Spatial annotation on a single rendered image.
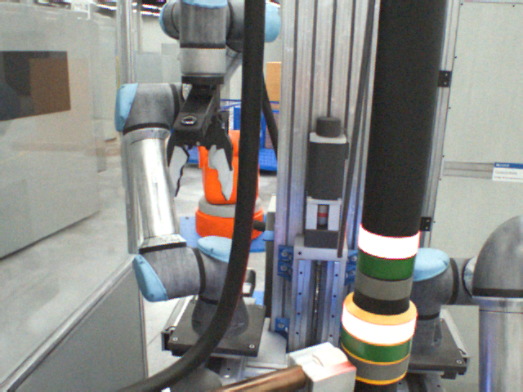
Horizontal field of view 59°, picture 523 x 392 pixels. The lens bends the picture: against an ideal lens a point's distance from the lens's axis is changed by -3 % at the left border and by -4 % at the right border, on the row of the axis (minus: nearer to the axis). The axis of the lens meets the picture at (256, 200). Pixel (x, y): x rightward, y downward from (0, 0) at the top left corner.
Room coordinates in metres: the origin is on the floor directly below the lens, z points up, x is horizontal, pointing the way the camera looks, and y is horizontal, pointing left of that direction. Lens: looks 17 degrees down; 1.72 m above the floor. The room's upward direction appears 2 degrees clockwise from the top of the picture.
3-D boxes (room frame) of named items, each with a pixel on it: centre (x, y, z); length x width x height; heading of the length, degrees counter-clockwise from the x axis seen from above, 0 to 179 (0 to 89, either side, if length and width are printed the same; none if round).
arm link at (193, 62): (0.81, 0.10, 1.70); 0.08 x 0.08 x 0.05
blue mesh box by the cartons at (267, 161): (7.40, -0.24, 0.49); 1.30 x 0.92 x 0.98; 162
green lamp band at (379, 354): (0.26, -0.08, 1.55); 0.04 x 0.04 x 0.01
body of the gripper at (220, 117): (0.82, 0.09, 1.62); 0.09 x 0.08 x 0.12; 172
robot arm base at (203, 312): (1.10, 0.09, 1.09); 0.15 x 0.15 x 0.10
